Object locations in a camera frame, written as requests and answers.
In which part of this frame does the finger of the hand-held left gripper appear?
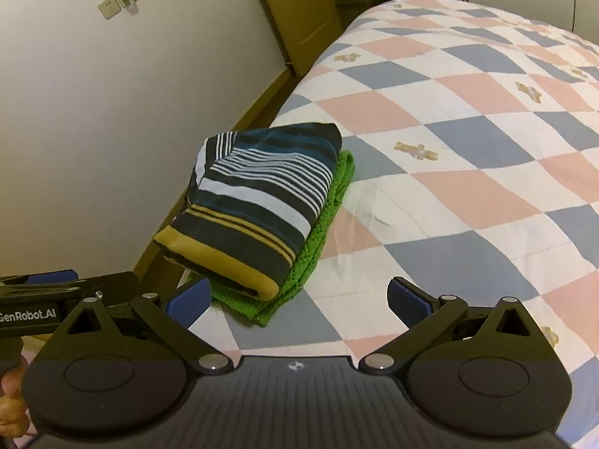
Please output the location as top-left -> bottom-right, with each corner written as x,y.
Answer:
0,269 -> 79,287
0,271 -> 142,306

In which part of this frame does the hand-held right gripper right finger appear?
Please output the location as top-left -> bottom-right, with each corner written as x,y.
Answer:
359,277 -> 539,376

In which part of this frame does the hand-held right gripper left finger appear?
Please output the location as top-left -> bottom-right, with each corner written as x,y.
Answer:
69,277 -> 235,376

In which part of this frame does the dark striped sweater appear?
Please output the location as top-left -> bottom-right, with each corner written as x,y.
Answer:
153,122 -> 344,301

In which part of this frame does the person's left hand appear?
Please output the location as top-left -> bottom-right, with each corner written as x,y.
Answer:
0,357 -> 30,439

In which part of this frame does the green knitted cloth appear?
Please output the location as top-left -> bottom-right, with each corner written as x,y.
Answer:
180,150 -> 356,328

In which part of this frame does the checkered teddy bear quilt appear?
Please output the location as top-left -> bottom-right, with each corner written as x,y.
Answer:
187,0 -> 599,449

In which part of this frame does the yellow wooden door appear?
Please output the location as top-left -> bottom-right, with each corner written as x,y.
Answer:
248,0 -> 343,76

